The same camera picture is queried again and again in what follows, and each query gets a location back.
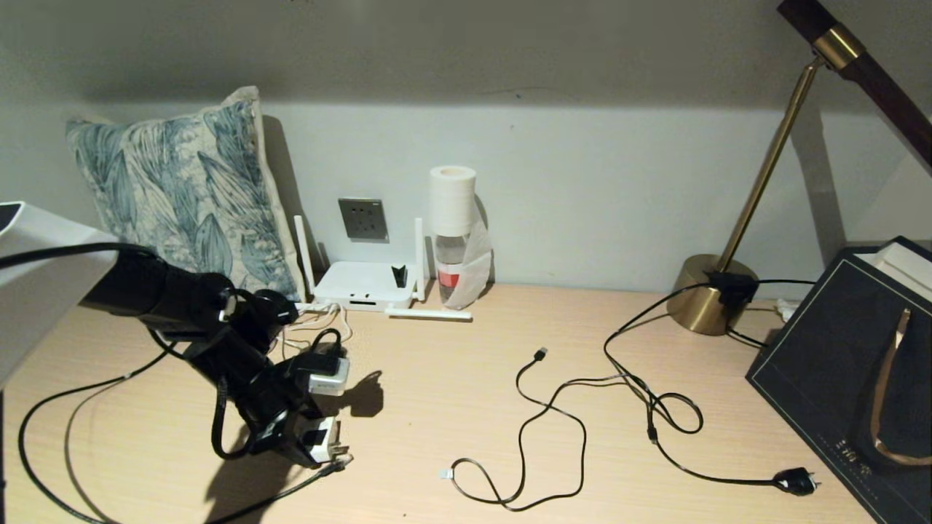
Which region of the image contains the black gift bag gold handle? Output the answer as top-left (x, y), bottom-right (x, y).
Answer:
top-left (746, 235), bottom-right (932, 524)

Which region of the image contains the white router with antennas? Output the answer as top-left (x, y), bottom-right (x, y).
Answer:
top-left (280, 213), bottom-right (474, 321)

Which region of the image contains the white paper roll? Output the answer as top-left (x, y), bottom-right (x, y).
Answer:
top-left (428, 164), bottom-right (478, 237)

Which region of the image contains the black robot camera cable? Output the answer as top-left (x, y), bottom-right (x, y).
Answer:
top-left (0, 242), bottom-right (343, 461)

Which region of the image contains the clear bottle red label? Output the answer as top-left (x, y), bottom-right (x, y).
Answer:
top-left (435, 231), bottom-right (470, 303)

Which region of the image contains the black ethernet cable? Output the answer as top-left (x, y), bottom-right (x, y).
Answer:
top-left (16, 357), bottom-right (355, 524)

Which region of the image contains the blue leaf pattern pillow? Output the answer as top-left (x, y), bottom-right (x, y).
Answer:
top-left (66, 86), bottom-right (307, 303)

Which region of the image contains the brass desk lamp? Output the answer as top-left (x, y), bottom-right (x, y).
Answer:
top-left (666, 0), bottom-right (932, 336)

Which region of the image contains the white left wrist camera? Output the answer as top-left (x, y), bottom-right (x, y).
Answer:
top-left (291, 351), bottom-right (351, 397)

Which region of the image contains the white box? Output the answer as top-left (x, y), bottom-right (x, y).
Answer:
top-left (852, 242), bottom-right (932, 303)

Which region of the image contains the black usb cable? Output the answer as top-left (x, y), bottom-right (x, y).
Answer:
top-left (439, 347), bottom-right (588, 512)

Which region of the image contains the grey wall socket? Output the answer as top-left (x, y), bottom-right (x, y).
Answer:
top-left (337, 197), bottom-right (390, 243)

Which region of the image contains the black lamp switch box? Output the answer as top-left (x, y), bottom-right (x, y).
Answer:
top-left (704, 269), bottom-right (760, 306)

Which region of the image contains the white power adapter black face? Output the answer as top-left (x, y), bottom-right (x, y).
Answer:
top-left (302, 418), bottom-right (349, 465)

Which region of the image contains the thin black wire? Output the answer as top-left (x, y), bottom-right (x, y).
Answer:
top-left (63, 375), bottom-right (135, 524)

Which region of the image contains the black lamp power cord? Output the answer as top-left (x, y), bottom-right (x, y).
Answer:
top-left (603, 279), bottom-right (822, 497)

